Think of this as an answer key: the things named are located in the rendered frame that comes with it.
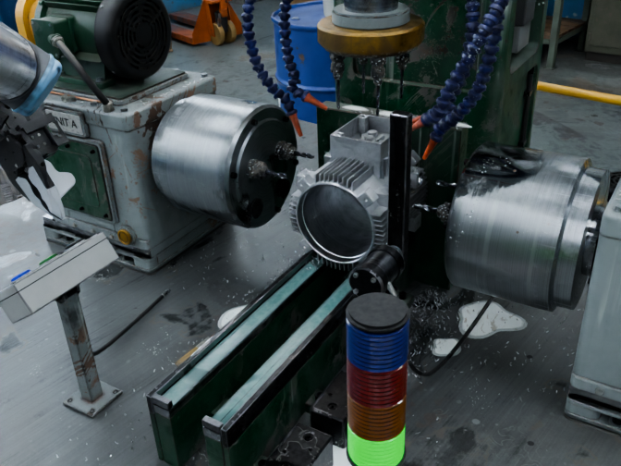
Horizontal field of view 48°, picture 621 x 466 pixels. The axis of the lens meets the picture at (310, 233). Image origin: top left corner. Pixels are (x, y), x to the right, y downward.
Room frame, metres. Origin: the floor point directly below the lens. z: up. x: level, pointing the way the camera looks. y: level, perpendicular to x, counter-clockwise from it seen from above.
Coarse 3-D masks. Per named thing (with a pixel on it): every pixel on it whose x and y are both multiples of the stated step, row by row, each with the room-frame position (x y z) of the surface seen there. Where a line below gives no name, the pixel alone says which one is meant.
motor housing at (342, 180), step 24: (336, 168) 1.09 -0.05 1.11; (360, 168) 1.09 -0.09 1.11; (312, 192) 1.13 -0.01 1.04; (336, 192) 1.21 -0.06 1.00; (360, 192) 1.05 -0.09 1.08; (312, 216) 1.13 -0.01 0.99; (336, 216) 1.18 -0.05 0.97; (360, 216) 1.21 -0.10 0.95; (384, 216) 1.03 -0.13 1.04; (312, 240) 1.10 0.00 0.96; (336, 240) 1.12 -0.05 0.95; (360, 240) 1.12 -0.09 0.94; (384, 240) 1.02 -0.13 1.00; (336, 264) 1.06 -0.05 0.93
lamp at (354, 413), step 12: (348, 396) 0.52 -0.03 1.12; (348, 408) 0.52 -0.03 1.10; (360, 408) 0.50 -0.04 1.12; (372, 408) 0.50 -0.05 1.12; (384, 408) 0.50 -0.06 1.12; (396, 408) 0.50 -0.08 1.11; (348, 420) 0.52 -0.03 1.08; (360, 420) 0.50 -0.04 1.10; (372, 420) 0.50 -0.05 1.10; (384, 420) 0.50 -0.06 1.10; (396, 420) 0.50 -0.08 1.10; (360, 432) 0.50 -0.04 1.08; (372, 432) 0.50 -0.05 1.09; (384, 432) 0.50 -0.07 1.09; (396, 432) 0.50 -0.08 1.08
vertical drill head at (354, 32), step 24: (360, 0) 1.14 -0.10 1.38; (384, 0) 1.14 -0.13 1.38; (336, 24) 1.15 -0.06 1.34; (360, 24) 1.12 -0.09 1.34; (384, 24) 1.11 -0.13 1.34; (408, 24) 1.14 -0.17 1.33; (336, 48) 1.11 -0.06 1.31; (360, 48) 1.09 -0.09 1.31; (384, 48) 1.09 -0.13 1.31; (408, 48) 1.11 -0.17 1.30; (336, 72) 1.14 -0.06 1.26; (384, 72) 1.11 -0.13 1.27; (336, 96) 1.16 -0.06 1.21
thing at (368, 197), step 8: (416, 160) 1.17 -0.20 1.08; (304, 176) 1.10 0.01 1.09; (296, 184) 1.10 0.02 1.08; (304, 184) 1.09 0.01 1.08; (368, 192) 1.03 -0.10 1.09; (360, 200) 1.03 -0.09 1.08; (368, 200) 1.02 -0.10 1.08; (376, 200) 1.03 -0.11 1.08; (304, 240) 1.09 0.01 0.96; (304, 248) 1.09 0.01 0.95
